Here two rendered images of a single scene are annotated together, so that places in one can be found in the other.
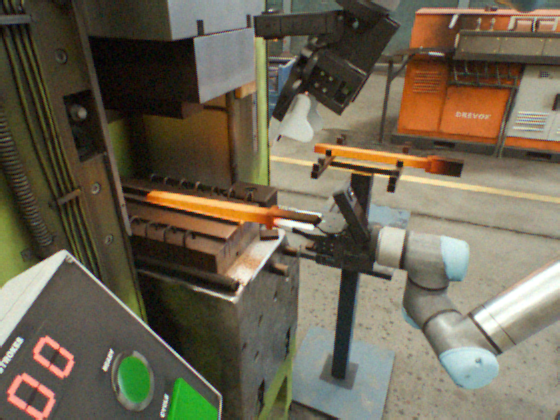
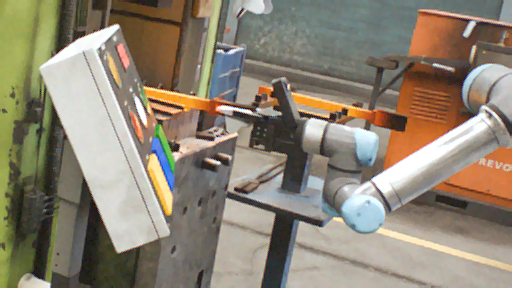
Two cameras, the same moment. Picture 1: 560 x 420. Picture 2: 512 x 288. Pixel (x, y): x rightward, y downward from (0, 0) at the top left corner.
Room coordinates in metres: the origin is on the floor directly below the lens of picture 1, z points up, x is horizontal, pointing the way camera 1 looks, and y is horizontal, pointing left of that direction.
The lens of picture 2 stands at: (-0.97, 0.04, 1.33)
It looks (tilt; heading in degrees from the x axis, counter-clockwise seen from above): 12 degrees down; 2
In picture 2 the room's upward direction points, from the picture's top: 9 degrees clockwise
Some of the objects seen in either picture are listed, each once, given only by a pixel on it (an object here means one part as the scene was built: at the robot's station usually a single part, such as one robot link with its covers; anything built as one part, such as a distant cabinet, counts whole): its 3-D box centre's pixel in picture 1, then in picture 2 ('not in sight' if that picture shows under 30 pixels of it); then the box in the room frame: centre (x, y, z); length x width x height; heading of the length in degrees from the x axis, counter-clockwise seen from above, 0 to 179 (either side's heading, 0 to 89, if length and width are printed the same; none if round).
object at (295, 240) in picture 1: (293, 235); (232, 121); (0.65, -0.03, 0.99); 0.09 x 0.03 x 0.06; 71
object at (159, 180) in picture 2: not in sight; (157, 185); (0.05, 0.09, 1.01); 0.07 x 0.05 x 0.07; 3
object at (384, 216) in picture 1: (356, 231); (292, 192); (1.08, -0.26, 0.73); 0.40 x 0.30 x 0.02; 156
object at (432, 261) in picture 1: (433, 257); (349, 146); (0.57, -0.28, 1.00); 0.11 x 0.08 x 0.09; 68
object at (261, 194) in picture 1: (250, 200); (189, 112); (0.88, 0.07, 0.95); 0.12 x 0.08 x 0.06; 68
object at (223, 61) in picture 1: (131, 55); not in sight; (0.77, 0.28, 1.32); 0.42 x 0.20 x 0.10; 68
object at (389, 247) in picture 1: (389, 246); (314, 136); (0.60, -0.21, 1.00); 0.08 x 0.05 x 0.08; 158
